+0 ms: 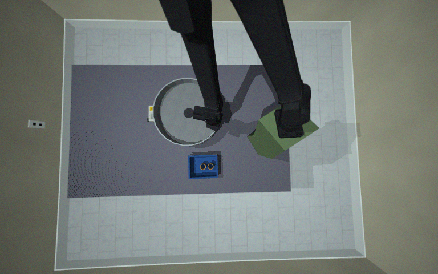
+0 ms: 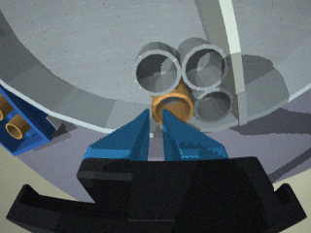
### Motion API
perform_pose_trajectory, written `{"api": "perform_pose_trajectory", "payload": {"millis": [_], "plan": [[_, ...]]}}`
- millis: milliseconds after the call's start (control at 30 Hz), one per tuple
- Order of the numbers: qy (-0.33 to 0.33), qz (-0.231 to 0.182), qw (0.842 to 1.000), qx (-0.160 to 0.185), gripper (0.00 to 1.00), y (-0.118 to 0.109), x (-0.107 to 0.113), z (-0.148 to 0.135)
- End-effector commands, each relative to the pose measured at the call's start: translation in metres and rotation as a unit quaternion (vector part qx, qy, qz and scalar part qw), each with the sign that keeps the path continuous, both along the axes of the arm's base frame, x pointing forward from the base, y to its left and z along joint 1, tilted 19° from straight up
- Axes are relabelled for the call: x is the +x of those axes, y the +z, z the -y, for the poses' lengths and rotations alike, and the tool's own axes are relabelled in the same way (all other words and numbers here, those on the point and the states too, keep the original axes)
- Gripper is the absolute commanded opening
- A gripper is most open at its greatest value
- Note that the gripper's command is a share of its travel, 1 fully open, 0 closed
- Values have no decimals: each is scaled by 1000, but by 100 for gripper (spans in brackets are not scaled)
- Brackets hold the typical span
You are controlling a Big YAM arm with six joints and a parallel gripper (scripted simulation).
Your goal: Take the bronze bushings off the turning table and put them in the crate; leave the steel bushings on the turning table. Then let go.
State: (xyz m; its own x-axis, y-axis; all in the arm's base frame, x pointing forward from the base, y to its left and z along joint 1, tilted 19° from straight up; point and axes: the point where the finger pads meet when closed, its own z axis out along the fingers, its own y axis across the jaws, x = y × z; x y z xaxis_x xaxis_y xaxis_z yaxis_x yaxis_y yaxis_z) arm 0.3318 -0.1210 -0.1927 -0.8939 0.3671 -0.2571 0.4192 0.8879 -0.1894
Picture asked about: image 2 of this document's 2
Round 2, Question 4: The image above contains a bronze bushing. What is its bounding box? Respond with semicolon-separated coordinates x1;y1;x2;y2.
152;80;193;125
6;114;31;139
0;94;14;120

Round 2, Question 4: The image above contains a blue open crate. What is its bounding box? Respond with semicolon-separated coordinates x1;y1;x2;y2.
0;84;63;156

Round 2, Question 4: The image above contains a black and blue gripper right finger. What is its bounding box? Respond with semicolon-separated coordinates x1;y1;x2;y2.
162;109;229;161

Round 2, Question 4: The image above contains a grey metal bushing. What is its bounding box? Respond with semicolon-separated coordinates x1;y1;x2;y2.
187;83;234;123
176;37;229;91
132;42;181;96

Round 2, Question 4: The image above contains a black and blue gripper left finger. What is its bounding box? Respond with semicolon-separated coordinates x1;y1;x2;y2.
83;109;150;161

